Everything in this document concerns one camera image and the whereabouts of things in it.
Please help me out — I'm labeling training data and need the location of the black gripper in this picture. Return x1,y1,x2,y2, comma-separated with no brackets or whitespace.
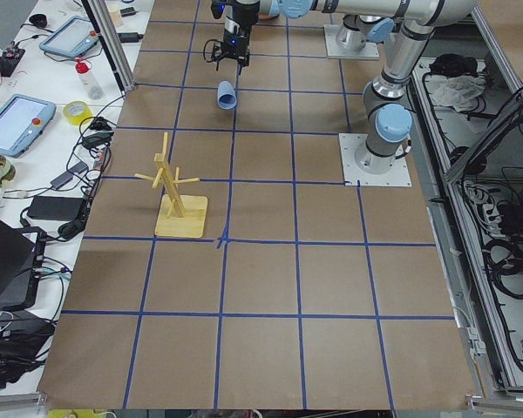
208,28,251,76

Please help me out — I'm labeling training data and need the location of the light blue cup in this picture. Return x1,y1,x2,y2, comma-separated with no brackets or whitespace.
216,80,237,110

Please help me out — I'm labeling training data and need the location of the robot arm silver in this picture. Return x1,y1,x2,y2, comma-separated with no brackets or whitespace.
208,1,477,175
335,14,395,51

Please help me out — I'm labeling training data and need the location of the clear bottle red cap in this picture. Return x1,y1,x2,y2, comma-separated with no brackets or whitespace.
75,58,104,100

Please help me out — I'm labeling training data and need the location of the teach pendant far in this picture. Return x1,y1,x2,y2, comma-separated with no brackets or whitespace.
39,17,98,58

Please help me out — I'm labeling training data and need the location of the teach pendant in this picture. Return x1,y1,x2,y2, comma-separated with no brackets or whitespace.
0,94,57,158
39,17,98,58

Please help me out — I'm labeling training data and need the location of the yellow tape roll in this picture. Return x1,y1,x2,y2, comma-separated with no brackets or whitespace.
63,100,92,125

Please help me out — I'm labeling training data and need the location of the wooden mug tree stand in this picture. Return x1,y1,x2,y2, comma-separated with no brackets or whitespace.
134,132,208,239

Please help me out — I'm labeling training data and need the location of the black power adapter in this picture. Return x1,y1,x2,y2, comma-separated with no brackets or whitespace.
27,196,84,221

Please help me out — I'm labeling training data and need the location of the teach pendant near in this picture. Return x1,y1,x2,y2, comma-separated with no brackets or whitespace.
0,94,57,158

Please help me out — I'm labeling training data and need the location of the white cloth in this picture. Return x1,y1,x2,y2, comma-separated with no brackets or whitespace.
431,75,486,112

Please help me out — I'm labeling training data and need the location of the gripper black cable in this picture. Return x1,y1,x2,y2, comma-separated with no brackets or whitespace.
202,37,221,64

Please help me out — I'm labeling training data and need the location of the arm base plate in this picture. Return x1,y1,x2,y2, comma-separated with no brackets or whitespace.
323,24,379,61
338,133,411,187

